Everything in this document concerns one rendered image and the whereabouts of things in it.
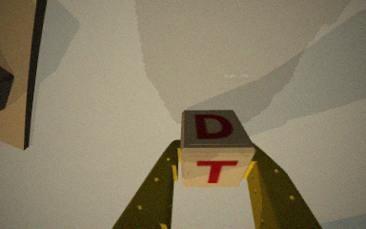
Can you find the wooden letter block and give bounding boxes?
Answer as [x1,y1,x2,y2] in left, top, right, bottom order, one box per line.
[180,110,256,187]
[0,67,14,111]

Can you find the tan flat mat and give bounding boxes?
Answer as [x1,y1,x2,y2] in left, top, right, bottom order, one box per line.
[0,0,48,151]

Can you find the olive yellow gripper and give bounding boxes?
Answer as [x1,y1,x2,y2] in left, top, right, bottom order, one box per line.
[112,139,322,229]

